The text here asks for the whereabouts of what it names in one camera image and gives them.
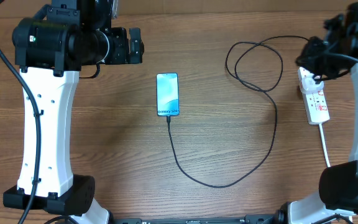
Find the black USB charging cable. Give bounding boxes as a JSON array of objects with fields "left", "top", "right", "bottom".
[{"left": 166, "top": 35, "right": 324, "bottom": 189}]

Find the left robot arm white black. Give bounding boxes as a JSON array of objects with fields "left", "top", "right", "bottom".
[{"left": 3, "top": 0, "right": 144, "bottom": 223}]

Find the white power strip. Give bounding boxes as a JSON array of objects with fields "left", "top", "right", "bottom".
[{"left": 298, "top": 67, "right": 330, "bottom": 125}]

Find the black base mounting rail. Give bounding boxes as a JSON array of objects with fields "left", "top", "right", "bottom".
[{"left": 112, "top": 214, "right": 275, "bottom": 224}]

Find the blue Galaxy smartphone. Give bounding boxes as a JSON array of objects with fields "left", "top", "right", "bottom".
[{"left": 156, "top": 73, "right": 180, "bottom": 116}]

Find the white charger plug adapter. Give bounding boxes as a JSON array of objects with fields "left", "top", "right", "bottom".
[{"left": 300, "top": 77, "right": 324, "bottom": 95}]

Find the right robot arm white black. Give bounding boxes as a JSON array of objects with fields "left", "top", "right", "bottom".
[{"left": 267, "top": 2, "right": 358, "bottom": 223}]

